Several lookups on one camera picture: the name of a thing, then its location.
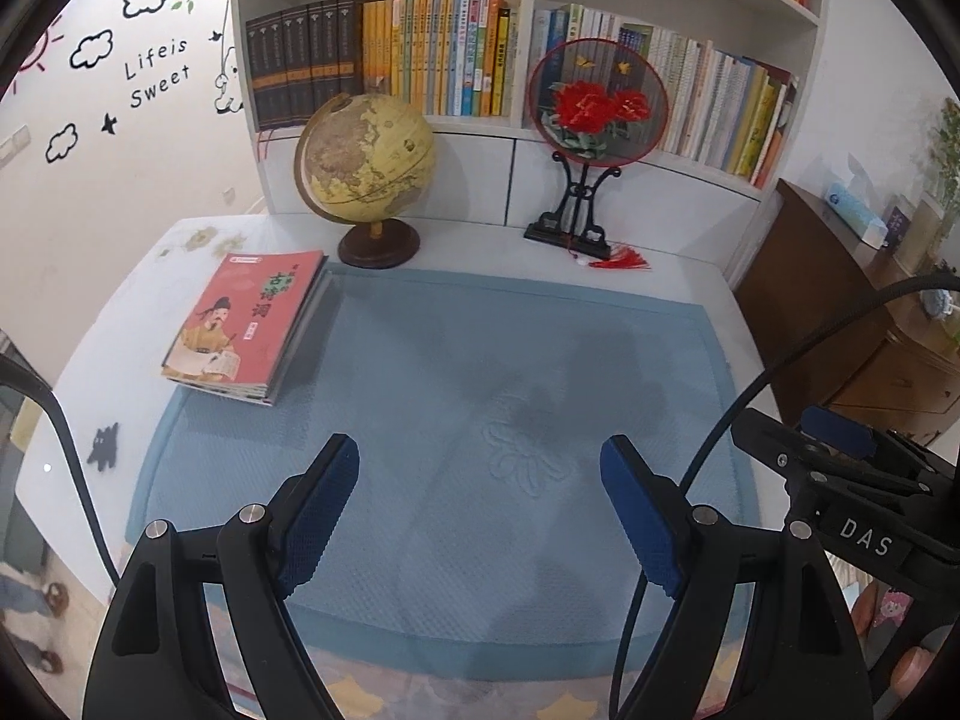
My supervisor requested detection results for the person's right hand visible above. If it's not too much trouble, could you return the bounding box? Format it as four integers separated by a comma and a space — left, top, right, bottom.
851, 583, 947, 702

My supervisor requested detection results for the light blue quilted mat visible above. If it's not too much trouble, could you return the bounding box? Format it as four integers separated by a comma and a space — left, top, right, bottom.
124, 262, 762, 691

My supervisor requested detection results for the white bookshelf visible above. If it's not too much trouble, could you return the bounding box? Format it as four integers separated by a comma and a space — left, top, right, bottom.
231, 0, 826, 286

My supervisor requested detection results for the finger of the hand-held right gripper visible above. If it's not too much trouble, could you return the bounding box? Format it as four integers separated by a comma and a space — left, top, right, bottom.
731, 409, 818, 496
797, 403, 877, 462

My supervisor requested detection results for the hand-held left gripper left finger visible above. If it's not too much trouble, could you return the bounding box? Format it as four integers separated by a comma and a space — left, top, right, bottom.
81, 433, 361, 720

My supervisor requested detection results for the coral red scholar book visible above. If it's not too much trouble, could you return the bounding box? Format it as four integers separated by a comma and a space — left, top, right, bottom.
160, 249, 327, 391

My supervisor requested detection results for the round red embroidered fan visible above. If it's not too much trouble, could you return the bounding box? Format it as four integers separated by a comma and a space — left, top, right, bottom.
527, 37, 670, 166

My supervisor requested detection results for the black fan stand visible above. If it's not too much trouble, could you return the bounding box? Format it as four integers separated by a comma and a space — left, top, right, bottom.
523, 150, 625, 260

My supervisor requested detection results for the brown wooden cabinet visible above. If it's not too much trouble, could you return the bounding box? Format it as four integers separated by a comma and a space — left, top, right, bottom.
731, 178, 960, 451

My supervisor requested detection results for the blue white tissue box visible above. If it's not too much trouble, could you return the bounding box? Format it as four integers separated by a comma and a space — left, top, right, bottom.
825, 165, 893, 248

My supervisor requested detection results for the thick black cable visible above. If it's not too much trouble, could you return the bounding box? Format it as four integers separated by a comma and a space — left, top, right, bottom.
611, 274, 960, 720
0, 351, 121, 593

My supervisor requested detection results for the black desk sticker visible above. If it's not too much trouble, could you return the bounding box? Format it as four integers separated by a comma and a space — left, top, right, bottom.
86, 424, 121, 470

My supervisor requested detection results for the red tassel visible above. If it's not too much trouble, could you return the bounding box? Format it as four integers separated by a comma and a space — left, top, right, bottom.
568, 236, 653, 272

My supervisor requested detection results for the tree wall decal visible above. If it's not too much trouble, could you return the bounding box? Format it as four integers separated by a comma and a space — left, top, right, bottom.
146, 0, 245, 117

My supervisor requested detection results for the yellow globe on wooden base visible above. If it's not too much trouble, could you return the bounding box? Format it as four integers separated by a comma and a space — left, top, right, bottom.
294, 92, 437, 269

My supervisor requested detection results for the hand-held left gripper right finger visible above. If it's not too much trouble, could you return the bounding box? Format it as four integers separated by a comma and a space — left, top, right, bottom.
600, 433, 878, 720

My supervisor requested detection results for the stack of thin books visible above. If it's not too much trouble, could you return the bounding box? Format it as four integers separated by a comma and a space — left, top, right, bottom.
160, 255, 335, 407

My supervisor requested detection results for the green plant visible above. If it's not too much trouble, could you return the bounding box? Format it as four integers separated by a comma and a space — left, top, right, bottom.
919, 94, 960, 278

